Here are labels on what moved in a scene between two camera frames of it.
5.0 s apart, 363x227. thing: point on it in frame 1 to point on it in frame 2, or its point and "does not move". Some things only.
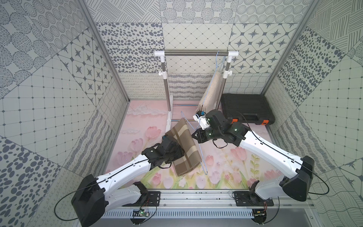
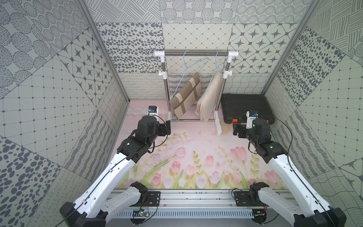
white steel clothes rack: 169,101 does not move
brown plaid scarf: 181,132 to 184,101
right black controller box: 260,215 does not move
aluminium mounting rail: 202,200 does not move
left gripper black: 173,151 to 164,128
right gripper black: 200,137 to 243,129
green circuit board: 143,213 does not move
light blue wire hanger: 206,172 to 186,68
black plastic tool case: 247,108 does not move
